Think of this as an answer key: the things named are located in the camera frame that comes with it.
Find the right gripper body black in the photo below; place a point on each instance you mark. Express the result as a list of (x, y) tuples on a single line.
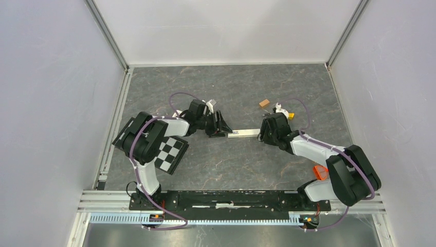
[(266, 135)]

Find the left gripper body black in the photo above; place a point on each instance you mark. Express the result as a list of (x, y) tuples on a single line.
[(212, 127)]

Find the white black remote control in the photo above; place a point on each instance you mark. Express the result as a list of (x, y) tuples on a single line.
[(244, 133)]

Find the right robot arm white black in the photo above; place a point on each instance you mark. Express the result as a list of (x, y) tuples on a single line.
[(351, 176)]

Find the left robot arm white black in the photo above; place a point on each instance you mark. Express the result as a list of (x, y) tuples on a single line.
[(184, 123)]

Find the yellow curved block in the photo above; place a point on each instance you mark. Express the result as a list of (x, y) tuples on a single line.
[(291, 116)]

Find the brown wooden block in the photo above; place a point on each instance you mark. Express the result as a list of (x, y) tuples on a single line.
[(265, 103)]

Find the black white checkerboard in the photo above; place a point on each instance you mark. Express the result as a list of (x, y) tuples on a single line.
[(165, 152)]

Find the orange translucent semicircle block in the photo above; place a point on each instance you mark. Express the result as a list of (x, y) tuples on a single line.
[(321, 173)]

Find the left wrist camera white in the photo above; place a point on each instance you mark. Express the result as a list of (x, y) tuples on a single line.
[(210, 105)]

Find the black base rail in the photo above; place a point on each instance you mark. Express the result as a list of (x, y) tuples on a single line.
[(237, 204)]

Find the white toothed cable duct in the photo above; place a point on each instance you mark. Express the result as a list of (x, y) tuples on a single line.
[(148, 219)]

